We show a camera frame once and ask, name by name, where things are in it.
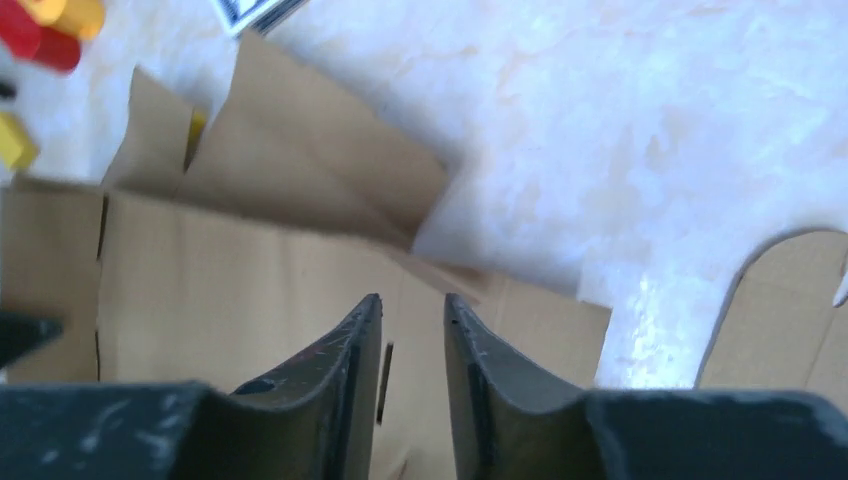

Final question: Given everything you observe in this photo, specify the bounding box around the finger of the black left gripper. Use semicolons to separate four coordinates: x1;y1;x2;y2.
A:
1;311;63;369

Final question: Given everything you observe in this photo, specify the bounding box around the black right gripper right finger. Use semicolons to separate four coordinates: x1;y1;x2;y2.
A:
444;294;847;479

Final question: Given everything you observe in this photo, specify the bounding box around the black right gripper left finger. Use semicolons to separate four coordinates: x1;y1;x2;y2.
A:
1;294;382;479

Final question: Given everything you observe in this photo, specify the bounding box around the large cardboard box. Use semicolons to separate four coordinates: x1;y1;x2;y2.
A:
1;181;609;479

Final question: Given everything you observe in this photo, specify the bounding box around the flat cardboard blank underneath left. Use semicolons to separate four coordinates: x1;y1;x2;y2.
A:
103;33;446;251

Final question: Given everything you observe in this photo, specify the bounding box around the flat cardboard blank at right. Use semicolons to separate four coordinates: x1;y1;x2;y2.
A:
697;231;847;408

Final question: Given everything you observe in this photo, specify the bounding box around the small red toy piece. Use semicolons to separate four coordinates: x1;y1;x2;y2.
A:
1;0;105;74

